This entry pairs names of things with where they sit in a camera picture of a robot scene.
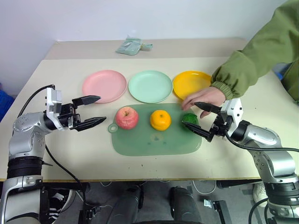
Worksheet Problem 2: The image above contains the blue crate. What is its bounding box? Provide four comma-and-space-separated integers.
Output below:
0, 88, 14, 123

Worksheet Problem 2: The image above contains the white floor cable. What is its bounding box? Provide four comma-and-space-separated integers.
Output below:
191, 179, 218, 195

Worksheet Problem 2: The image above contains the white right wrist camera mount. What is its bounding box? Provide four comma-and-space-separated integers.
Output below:
220, 98, 243, 125

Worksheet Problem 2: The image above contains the orange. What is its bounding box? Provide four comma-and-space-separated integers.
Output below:
149, 109, 172, 132

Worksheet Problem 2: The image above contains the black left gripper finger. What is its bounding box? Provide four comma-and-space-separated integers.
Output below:
71, 95, 102, 108
74, 116, 107, 132

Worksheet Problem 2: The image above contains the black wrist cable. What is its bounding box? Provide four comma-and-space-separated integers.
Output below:
17, 84, 56, 118
224, 130, 299, 151

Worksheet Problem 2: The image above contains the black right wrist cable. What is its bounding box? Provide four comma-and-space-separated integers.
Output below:
224, 130, 299, 151

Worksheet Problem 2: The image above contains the person's green jacket sleeve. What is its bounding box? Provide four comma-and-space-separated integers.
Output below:
211, 0, 299, 101

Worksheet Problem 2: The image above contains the white shoe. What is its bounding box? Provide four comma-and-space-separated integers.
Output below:
252, 182, 269, 209

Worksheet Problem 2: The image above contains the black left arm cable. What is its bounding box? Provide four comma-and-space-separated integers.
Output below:
43, 144, 87, 224

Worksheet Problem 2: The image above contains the green translucent cutting board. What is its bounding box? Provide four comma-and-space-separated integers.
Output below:
107, 103, 203, 157

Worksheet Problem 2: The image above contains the large green plastic packet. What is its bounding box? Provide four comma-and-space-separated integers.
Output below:
115, 35, 142, 57

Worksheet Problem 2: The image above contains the grey metal floor bracket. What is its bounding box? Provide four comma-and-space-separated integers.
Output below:
203, 199, 228, 224

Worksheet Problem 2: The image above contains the mint green plate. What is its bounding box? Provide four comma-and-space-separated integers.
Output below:
128, 70, 174, 104

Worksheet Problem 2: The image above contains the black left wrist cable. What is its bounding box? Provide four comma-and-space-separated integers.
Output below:
17, 84, 56, 118

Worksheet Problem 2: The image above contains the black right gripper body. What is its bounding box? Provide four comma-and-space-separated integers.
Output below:
209, 113, 231, 138

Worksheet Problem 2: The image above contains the person's green jacket torso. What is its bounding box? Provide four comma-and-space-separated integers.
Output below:
281, 60, 299, 104

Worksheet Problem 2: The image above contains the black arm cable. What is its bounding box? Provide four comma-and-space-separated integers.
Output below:
248, 197, 270, 224
43, 144, 87, 224

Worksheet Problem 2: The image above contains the small green plastic packet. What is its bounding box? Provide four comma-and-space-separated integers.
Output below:
140, 42, 154, 52

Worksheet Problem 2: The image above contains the black floor bracket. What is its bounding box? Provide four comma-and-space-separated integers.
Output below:
78, 204, 101, 224

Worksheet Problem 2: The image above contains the black and white sneaker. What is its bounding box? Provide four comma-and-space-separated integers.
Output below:
47, 189, 71, 221

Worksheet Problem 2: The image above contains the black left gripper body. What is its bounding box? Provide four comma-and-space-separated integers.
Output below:
57, 103, 82, 130

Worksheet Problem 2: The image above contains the black right lower arm cable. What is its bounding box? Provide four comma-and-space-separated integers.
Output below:
248, 197, 270, 224

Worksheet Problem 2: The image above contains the pink plate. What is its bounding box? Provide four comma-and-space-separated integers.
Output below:
82, 70, 128, 104

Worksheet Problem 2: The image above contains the red apple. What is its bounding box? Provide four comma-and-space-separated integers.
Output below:
115, 106, 140, 129

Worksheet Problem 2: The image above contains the green vegetable piece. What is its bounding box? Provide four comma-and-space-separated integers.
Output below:
182, 112, 199, 127

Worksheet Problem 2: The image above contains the yellow plate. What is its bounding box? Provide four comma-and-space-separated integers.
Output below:
172, 70, 214, 102

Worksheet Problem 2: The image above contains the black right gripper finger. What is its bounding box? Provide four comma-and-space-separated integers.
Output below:
184, 121, 215, 143
193, 101, 222, 115

